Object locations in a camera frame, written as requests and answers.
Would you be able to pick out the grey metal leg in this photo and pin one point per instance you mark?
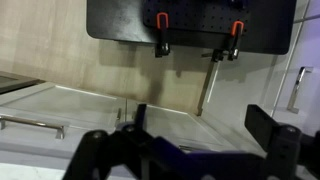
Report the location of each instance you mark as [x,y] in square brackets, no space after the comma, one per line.
[209,83]

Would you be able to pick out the black mount plate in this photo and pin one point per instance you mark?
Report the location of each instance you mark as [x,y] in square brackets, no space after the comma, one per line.
[113,20]

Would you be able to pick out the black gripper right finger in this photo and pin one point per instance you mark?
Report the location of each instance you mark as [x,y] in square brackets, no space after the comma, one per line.
[283,146]

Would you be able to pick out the white cabinet door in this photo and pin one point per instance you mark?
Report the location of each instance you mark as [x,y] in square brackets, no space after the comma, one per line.
[66,106]
[170,125]
[240,90]

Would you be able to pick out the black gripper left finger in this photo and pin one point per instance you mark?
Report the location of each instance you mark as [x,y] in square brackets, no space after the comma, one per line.
[96,150]

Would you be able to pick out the black pegboard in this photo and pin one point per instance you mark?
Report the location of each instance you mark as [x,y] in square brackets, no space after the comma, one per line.
[200,15]

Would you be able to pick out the dark flat panel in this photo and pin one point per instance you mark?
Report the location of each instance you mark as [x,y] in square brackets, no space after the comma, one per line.
[16,81]

